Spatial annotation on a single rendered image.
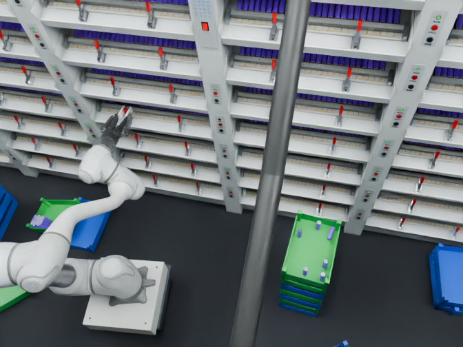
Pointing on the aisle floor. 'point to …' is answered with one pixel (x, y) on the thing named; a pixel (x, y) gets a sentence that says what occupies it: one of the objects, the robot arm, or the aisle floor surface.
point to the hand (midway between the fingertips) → (125, 112)
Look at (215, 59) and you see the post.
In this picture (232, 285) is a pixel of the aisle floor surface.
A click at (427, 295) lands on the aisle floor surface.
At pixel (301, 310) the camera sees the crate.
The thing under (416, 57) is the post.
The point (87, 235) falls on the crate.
